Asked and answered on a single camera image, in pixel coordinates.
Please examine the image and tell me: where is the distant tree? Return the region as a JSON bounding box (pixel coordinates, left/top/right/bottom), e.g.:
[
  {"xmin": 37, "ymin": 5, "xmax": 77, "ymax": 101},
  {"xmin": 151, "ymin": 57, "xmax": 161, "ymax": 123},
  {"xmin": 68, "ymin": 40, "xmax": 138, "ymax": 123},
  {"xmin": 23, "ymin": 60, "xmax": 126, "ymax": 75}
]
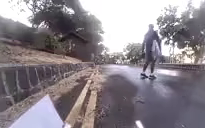
[{"xmin": 123, "ymin": 42, "xmax": 144, "ymax": 65}]

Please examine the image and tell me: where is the building with dark roof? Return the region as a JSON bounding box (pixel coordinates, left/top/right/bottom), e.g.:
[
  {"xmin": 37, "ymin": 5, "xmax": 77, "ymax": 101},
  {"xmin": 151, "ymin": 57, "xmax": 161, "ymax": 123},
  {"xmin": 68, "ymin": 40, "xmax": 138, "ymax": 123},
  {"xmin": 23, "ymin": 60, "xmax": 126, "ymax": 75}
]
[{"xmin": 58, "ymin": 30, "xmax": 95, "ymax": 62}]

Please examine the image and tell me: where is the concrete kerb strip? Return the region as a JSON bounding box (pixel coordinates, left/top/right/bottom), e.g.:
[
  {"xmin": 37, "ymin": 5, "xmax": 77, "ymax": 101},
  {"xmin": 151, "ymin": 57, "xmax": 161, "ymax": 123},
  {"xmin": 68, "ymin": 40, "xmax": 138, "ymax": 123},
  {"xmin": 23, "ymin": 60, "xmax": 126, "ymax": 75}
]
[{"xmin": 63, "ymin": 66, "xmax": 100, "ymax": 128}]

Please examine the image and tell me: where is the dark wet asphalt road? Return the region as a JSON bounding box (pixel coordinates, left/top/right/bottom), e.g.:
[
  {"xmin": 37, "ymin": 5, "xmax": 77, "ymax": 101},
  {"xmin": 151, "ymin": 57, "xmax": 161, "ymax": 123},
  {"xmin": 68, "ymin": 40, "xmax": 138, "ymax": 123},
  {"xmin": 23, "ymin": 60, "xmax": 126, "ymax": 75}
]
[{"xmin": 93, "ymin": 63, "xmax": 205, "ymax": 128}]

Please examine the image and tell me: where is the dirt gutter strip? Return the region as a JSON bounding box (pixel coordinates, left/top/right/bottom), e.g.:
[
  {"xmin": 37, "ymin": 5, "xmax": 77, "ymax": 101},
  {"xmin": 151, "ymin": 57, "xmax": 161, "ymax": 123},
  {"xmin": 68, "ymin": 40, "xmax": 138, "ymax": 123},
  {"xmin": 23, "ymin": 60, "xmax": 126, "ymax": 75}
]
[{"xmin": 0, "ymin": 67, "xmax": 94, "ymax": 128}]

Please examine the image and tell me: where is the person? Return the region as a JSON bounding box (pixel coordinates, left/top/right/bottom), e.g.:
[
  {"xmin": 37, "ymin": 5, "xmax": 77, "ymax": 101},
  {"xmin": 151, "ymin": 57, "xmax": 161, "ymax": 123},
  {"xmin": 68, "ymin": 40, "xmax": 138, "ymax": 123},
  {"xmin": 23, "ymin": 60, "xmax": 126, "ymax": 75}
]
[{"xmin": 139, "ymin": 23, "xmax": 163, "ymax": 80}]

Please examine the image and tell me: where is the large dark tree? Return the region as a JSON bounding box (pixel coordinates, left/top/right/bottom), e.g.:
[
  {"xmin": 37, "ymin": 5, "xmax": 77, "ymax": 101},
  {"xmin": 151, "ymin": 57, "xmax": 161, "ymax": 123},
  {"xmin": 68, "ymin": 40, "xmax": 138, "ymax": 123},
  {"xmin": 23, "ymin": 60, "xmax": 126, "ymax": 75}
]
[{"xmin": 10, "ymin": 0, "xmax": 106, "ymax": 63}]

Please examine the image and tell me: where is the robot's own part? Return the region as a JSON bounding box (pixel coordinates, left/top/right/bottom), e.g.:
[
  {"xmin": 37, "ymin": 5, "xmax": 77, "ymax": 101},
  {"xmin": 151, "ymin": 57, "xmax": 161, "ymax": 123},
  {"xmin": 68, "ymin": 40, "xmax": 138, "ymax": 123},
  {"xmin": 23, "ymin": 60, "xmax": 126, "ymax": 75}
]
[{"xmin": 135, "ymin": 120, "xmax": 145, "ymax": 128}]

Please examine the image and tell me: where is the dry grassy slope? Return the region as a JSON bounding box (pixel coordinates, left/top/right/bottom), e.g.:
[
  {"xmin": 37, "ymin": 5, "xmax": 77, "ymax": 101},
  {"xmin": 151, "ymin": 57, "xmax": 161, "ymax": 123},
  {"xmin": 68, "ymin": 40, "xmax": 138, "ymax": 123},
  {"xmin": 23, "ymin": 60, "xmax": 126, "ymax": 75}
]
[{"xmin": 0, "ymin": 37, "xmax": 83, "ymax": 66}]

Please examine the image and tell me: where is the group of leafy trees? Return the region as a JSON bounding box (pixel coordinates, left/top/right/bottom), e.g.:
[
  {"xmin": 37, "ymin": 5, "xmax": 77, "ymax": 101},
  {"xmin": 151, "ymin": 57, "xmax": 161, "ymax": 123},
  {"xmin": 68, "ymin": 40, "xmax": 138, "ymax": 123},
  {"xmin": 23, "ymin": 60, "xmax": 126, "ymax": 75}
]
[{"xmin": 156, "ymin": 0, "xmax": 205, "ymax": 65}]

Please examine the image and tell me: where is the stone retaining wall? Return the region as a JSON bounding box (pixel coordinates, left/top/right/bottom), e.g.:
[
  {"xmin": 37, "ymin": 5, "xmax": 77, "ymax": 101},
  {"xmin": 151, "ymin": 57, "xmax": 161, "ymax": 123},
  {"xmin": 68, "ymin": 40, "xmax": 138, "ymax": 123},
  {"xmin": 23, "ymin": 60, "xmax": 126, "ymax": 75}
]
[{"xmin": 0, "ymin": 61, "xmax": 96, "ymax": 128}]

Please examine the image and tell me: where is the low roadside wall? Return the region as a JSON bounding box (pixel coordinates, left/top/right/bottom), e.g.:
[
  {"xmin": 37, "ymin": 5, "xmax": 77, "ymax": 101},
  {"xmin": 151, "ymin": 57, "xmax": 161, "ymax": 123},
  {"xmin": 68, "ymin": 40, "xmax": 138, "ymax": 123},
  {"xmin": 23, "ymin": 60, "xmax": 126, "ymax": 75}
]
[{"xmin": 158, "ymin": 62, "xmax": 205, "ymax": 73}]

